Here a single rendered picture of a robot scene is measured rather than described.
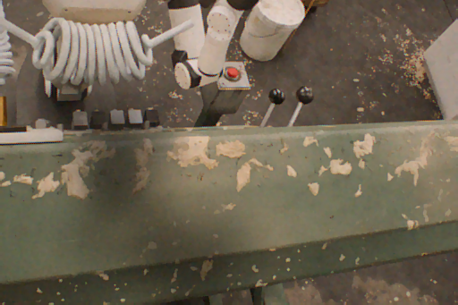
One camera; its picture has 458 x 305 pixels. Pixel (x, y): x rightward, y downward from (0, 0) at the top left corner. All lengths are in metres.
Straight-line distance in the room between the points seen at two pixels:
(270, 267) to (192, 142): 0.33
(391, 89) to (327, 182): 3.11
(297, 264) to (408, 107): 2.89
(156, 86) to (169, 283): 2.26
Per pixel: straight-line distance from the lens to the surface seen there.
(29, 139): 0.39
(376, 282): 2.83
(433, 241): 0.84
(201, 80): 1.45
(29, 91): 2.55
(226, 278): 0.67
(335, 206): 0.46
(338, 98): 3.26
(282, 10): 3.00
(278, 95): 1.12
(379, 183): 0.49
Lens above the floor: 2.28
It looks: 55 degrees down
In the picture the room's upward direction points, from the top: 31 degrees clockwise
